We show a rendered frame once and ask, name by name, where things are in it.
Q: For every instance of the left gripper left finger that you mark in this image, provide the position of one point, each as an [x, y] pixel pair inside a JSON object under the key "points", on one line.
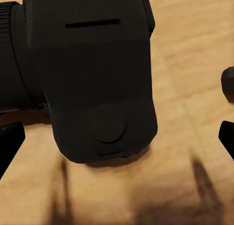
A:
{"points": [[12, 136]]}

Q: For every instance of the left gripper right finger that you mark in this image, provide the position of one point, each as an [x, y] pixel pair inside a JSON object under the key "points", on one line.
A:
{"points": [[226, 136]]}

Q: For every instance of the camera tripod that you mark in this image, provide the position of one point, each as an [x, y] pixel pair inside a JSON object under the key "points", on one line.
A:
{"points": [[227, 80]]}

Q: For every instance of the digital camera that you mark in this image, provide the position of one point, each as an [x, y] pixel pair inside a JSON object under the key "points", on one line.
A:
{"points": [[87, 63]]}

